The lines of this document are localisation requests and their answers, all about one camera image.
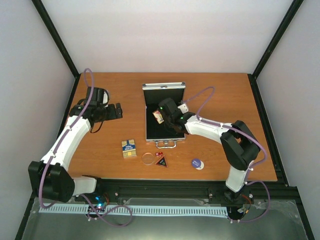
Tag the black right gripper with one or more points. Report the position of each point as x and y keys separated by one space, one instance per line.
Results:
x=167 y=123

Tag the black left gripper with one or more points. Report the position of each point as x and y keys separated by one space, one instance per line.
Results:
x=113 y=115

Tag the red yellow card deck box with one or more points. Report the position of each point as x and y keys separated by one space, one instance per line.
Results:
x=158 y=116

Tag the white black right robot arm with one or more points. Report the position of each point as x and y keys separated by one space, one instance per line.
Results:
x=240 y=146

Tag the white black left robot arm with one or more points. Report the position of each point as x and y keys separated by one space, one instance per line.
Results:
x=49 y=177

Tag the aluminium poker case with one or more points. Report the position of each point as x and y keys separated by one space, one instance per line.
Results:
x=161 y=134

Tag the red dice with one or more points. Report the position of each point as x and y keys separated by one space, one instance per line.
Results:
x=158 y=154

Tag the blue gold card deck box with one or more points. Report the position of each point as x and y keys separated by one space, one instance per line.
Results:
x=129 y=148

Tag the red black triangular chip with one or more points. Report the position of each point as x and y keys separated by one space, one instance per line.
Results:
x=162 y=162

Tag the clear round dealer button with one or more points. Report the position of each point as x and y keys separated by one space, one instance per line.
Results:
x=148 y=158

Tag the purple round blind button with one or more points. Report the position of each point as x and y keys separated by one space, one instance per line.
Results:
x=192 y=162

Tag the white round button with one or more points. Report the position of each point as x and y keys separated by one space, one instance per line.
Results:
x=201 y=166

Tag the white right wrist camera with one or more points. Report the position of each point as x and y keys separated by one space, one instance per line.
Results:
x=183 y=108

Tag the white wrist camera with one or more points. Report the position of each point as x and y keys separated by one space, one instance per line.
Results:
x=183 y=108
x=106 y=97

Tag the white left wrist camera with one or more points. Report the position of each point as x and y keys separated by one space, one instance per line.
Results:
x=106 y=97

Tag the black aluminium frame rail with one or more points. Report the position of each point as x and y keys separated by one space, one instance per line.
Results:
x=119 y=190

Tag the light blue cable duct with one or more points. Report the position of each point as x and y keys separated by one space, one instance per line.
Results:
x=139 y=210

